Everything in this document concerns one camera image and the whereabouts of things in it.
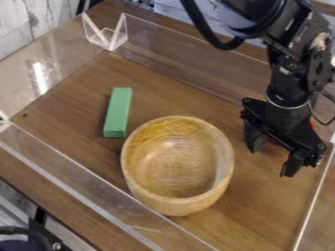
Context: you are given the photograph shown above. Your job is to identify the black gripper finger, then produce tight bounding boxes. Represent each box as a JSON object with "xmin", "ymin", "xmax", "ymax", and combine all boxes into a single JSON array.
[
  {"xmin": 243, "ymin": 120, "xmax": 269, "ymax": 153},
  {"xmin": 281, "ymin": 152, "xmax": 304, "ymax": 177}
]

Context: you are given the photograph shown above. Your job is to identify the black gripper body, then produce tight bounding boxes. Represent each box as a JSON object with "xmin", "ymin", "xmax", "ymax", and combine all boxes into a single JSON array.
[{"xmin": 241, "ymin": 97, "xmax": 328, "ymax": 168}]

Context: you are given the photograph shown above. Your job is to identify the red plush strawberry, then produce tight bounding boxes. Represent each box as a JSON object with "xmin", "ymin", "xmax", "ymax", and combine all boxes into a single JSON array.
[{"xmin": 269, "ymin": 121, "xmax": 316, "ymax": 145}]

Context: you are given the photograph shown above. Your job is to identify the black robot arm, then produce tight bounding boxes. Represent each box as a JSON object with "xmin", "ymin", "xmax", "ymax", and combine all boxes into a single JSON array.
[{"xmin": 219, "ymin": 0, "xmax": 335, "ymax": 176}]

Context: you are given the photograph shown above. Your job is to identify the wooden bowl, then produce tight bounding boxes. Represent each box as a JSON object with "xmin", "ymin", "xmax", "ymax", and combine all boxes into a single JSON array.
[{"xmin": 121, "ymin": 116, "xmax": 235, "ymax": 217}]

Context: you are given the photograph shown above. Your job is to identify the green rectangular block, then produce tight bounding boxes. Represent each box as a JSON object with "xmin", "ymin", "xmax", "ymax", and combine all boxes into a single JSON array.
[{"xmin": 103, "ymin": 87, "xmax": 133, "ymax": 138}]

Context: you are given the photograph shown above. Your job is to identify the black clamp under table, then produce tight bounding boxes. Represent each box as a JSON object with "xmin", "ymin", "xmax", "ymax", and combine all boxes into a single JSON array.
[{"xmin": 0, "ymin": 207, "xmax": 74, "ymax": 251}]

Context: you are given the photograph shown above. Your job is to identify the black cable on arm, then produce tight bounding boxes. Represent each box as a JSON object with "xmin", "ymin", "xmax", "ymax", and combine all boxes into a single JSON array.
[{"xmin": 179, "ymin": 0, "xmax": 263, "ymax": 52}]

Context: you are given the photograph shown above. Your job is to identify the clear acrylic corner bracket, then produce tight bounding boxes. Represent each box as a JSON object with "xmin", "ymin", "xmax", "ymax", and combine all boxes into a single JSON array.
[{"xmin": 82, "ymin": 13, "xmax": 129, "ymax": 51}]

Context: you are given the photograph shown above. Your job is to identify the clear acrylic barrier wall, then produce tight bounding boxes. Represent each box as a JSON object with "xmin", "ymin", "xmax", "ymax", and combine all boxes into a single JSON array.
[{"xmin": 0, "ymin": 5, "xmax": 334, "ymax": 251}]

